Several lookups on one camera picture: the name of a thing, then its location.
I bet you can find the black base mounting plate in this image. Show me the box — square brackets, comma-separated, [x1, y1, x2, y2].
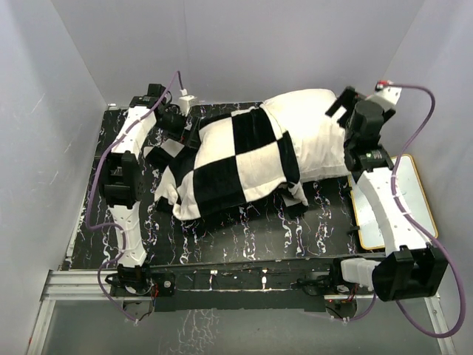
[107, 257, 370, 313]

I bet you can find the aluminium frame rail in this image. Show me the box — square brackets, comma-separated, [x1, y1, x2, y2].
[27, 269, 456, 354]

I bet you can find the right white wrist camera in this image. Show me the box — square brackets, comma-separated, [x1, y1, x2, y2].
[367, 81, 402, 111]

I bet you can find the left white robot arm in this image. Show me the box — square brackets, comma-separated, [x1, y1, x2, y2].
[97, 84, 196, 296]

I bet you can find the white pillow insert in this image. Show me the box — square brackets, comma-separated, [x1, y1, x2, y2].
[262, 89, 350, 183]

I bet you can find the whiteboard with orange frame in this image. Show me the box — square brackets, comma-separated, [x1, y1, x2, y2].
[348, 154, 438, 251]

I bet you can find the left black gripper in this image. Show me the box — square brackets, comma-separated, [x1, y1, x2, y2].
[157, 110, 203, 151]

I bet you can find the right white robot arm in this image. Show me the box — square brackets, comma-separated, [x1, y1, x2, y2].
[326, 83, 448, 302]

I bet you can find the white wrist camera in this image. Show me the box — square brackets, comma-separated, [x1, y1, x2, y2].
[177, 89, 197, 117]
[367, 81, 402, 111]

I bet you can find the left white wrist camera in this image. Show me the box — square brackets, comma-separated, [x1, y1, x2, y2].
[177, 89, 197, 117]

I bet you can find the black white checkered pillowcase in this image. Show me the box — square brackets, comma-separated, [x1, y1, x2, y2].
[143, 106, 308, 221]

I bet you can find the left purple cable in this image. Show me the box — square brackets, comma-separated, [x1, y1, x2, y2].
[85, 70, 186, 325]

